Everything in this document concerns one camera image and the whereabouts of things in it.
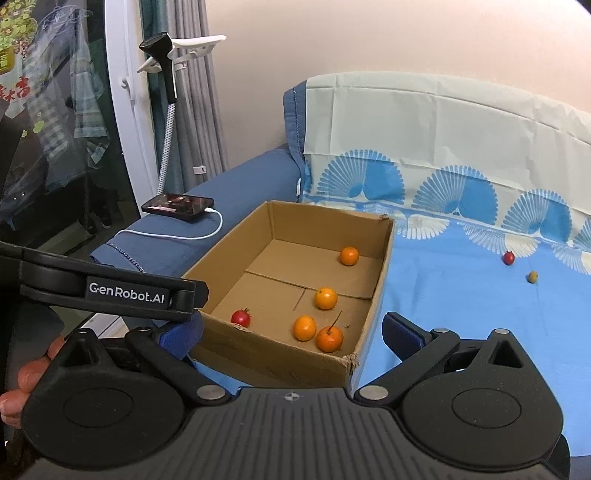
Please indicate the brown cardboard box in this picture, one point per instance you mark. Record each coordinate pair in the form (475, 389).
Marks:
(272, 263)

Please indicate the blue sofa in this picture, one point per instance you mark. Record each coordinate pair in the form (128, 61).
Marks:
(165, 246)

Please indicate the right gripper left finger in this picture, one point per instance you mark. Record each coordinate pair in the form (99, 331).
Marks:
(164, 350)

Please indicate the black smartphone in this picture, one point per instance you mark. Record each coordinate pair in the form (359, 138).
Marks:
(182, 207)

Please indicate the white steamer hanger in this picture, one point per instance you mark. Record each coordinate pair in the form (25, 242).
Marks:
(182, 50)

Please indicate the black garment steamer head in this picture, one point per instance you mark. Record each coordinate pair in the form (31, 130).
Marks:
(158, 49)

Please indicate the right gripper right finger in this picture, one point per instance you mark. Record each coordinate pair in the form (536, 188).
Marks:
(423, 354)

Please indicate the orange kumquat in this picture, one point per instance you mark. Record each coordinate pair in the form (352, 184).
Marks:
(325, 298)
(349, 256)
(304, 328)

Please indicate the blue white patterned cloth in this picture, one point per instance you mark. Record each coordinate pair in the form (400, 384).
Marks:
(469, 170)

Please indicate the orange with stem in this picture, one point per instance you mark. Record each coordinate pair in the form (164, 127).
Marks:
(330, 338)

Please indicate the person's left hand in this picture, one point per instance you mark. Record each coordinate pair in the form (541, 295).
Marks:
(13, 401)

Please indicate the white door frame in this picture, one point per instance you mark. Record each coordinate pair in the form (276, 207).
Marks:
(130, 96)

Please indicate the red cherry tomato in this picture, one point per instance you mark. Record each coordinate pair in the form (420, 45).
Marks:
(508, 258)
(241, 317)

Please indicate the brown longan far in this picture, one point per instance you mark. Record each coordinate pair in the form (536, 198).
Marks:
(533, 277)

